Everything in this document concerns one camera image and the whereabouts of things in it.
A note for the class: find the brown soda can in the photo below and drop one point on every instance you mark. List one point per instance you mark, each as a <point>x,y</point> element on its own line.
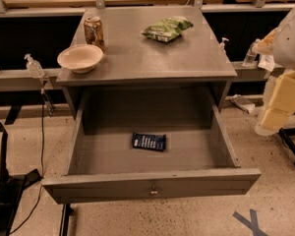
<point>94,32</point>

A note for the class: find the open grey top drawer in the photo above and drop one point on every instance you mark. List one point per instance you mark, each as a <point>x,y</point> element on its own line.
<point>199,159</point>

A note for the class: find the black stand base left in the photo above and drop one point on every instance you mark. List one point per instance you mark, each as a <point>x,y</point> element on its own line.
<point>11,187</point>

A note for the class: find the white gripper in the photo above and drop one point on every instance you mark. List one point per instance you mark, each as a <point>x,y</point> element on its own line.
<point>291,44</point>

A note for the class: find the brass drawer knob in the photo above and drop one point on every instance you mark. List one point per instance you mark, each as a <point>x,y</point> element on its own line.
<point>153,192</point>

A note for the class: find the crumpled grey cloth on floor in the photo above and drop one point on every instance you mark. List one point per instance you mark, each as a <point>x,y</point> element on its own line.
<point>243,103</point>

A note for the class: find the clear pump sanitizer bottle left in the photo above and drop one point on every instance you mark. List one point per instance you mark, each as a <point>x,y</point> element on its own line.
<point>34,67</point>

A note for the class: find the clear water bottle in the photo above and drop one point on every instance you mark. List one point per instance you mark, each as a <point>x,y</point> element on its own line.
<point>251,54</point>

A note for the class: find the white paper bowl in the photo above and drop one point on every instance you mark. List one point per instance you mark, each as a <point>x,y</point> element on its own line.
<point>80,58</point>

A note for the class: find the green chip bag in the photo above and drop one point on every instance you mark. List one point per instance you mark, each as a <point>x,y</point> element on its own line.
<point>167,29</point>

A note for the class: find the white folded paper packet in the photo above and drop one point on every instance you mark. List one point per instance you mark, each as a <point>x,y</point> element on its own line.
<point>266,62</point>

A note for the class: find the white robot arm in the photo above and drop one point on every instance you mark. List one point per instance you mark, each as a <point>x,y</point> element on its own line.
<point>280,43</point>

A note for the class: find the grey cabinet with counter top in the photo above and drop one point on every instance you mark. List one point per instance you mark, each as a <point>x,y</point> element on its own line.
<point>131,58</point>

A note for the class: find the clear pump bottle right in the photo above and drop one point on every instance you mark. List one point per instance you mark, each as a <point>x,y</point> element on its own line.
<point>223,43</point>

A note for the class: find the dark blue rxbar wrapper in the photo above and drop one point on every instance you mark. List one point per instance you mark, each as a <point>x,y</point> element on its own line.
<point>149,142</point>

